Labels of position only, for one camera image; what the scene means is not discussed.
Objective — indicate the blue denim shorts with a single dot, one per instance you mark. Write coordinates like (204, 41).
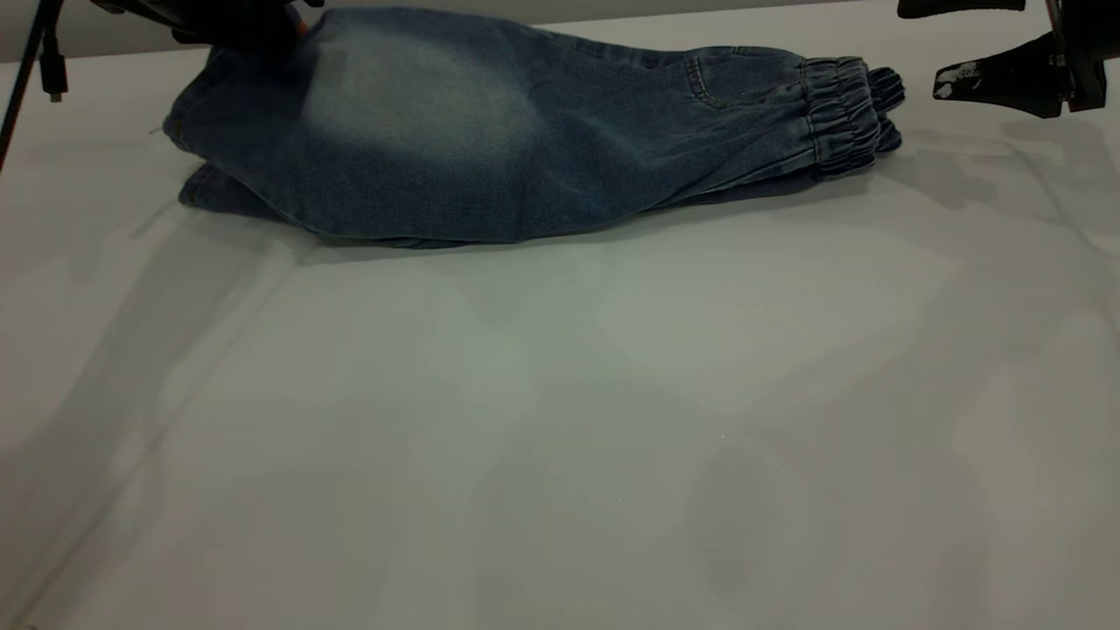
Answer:
(490, 131)

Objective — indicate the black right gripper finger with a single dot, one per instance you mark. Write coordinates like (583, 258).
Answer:
(1015, 74)
(962, 8)

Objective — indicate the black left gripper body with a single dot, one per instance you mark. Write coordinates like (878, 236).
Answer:
(210, 16)

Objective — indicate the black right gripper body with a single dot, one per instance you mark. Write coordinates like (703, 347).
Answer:
(1089, 52)

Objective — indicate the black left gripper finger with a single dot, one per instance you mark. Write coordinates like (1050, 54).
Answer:
(254, 37)

